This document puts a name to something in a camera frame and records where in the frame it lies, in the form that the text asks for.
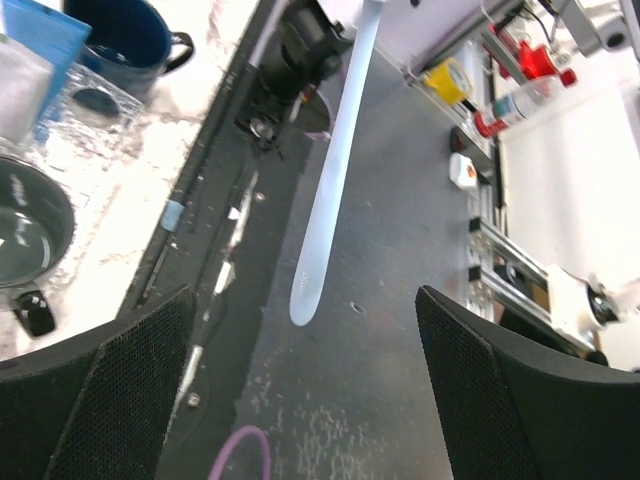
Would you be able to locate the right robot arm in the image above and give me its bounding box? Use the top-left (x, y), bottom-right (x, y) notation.
top-left (257, 1), bottom-right (353, 105)

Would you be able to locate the dark blue mug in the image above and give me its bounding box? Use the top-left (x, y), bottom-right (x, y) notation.
top-left (62, 0), bottom-right (195, 102)

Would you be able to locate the light blue toothbrush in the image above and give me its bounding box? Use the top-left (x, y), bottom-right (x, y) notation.
top-left (289, 1), bottom-right (384, 327)

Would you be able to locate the blue toothpaste tube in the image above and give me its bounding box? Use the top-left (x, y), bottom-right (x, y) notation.
top-left (2, 0), bottom-right (92, 115)

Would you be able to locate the yellow tape roll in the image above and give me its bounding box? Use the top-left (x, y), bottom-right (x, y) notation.
top-left (423, 57), bottom-right (472, 106)

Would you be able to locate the dark green mug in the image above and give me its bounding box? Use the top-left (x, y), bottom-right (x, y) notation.
top-left (1, 155), bottom-right (76, 338)

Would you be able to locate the red white spray bottle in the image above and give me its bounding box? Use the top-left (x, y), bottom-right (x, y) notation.
top-left (472, 76), bottom-right (564, 138)

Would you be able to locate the aluminium frame rail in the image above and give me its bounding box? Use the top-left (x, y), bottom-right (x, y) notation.
top-left (464, 214), bottom-right (601, 351)

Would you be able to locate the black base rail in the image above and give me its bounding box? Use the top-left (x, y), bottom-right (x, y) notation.
top-left (117, 0), bottom-right (321, 480)

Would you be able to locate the white toothpaste tube red cap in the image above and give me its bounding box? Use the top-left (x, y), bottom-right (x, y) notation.
top-left (0, 34), bottom-right (54, 144)

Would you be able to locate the small white box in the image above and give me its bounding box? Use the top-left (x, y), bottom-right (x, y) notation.
top-left (449, 153), bottom-right (478, 190)

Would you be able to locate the blue tape piece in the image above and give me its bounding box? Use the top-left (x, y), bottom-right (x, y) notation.
top-left (160, 200), bottom-right (185, 232)

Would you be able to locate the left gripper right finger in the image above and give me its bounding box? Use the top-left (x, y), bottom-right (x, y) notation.
top-left (415, 286), bottom-right (639, 479)

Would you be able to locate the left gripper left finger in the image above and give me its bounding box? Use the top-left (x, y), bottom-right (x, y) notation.
top-left (1, 286), bottom-right (196, 479)

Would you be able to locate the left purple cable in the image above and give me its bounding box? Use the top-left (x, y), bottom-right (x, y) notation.
top-left (207, 425), bottom-right (272, 480)

